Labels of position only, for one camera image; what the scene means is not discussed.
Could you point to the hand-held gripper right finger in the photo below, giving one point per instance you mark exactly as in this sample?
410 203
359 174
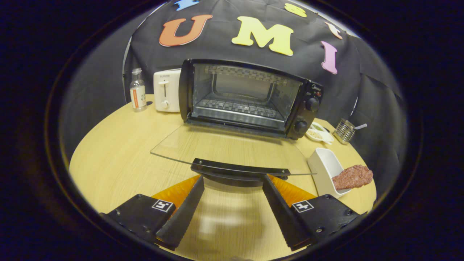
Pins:
284 217

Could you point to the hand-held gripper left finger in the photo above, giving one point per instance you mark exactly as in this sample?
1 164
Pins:
186 214

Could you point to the reddish brown meat piece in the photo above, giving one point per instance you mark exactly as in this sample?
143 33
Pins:
353 177

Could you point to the black toaster oven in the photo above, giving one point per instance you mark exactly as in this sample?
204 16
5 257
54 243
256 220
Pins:
306 117

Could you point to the white bread toaster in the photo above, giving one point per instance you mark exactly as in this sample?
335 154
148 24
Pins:
172 90

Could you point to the white rectangular tray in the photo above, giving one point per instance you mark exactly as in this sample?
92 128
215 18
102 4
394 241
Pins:
324 163

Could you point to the white divided grain plate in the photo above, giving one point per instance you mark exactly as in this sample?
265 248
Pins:
319 136

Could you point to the clear bottle orange label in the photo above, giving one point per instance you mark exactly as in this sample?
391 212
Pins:
137 96

